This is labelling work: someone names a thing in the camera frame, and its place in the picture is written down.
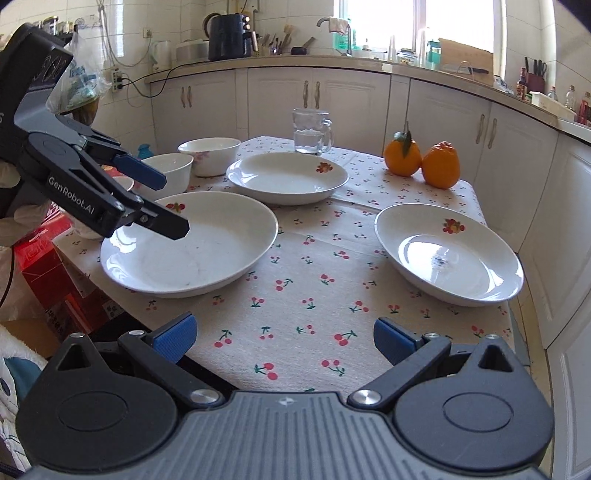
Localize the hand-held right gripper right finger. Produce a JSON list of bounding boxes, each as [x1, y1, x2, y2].
[[346, 318, 515, 411]]

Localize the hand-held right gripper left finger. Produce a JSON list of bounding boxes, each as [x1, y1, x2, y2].
[[55, 311, 226, 411]]

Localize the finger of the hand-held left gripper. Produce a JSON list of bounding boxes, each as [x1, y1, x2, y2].
[[122, 196, 191, 241], [58, 115, 168, 191]]

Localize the white floral bowl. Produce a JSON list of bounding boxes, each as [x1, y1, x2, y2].
[[178, 137, 242, 177], [69, 175, 136, 241], [137, 153, 195, 202]]

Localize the person's left hand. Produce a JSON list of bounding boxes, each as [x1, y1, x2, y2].
[[0, 158, 52, 246]]

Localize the red printed box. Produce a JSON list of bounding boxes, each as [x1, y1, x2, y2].
[[13, 207, 126, 334]]

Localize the cherry print tablecloth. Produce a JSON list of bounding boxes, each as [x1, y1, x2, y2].
[[53, 135, 515, 393]]

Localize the hanging plastic bag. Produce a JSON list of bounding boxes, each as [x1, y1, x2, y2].
[[47, 31, 114, 114]]

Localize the white electric kettle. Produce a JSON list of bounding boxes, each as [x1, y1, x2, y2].
[[151, 41, 173, 71]]

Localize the white rice cooker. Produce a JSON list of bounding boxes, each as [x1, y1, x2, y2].
[[175, 39, 210, 64]]

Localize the cardboard box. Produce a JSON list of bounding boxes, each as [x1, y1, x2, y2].
[[0, 318, 62, 361]]

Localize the black air fryer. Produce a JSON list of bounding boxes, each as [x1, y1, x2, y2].
[[203, 13, 254, 62]]

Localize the white fluffy garment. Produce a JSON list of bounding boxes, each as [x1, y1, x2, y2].
[[0, 323, 49, 467]]

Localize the glass mug with water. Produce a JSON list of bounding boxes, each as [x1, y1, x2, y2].
[[292, 108, 334, 155]]

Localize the utensil holder with utensils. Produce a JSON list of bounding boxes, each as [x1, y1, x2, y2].
[[257, 25, 296, 57]]

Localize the bumpy orange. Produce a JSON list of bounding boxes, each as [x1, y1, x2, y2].
[[421, 141, 461, 190]]

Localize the orange with leaf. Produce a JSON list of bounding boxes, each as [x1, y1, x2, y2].
[[383, 121, 423, 177]]

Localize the kitchen countertop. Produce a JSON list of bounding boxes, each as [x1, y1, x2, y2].
[[144, 52, 591, 145]]

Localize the metal faucet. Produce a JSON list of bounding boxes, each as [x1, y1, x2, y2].
[[317, 17, 354, 56]]

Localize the white plastic tray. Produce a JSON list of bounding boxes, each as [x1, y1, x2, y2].
[[530, 91, 578, 116]]

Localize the kitchen window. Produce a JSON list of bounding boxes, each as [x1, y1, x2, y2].
[[332, 0, 505, 52]]

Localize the wooden cutting board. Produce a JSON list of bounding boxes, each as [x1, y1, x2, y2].
[[438, 38, 495, 86]]

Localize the dark red knife block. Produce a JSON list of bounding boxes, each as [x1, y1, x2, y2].
[[524, 58, 548, 93]]

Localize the black power cable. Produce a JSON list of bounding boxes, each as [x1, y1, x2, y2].
[[121, 65, 188, 99]]

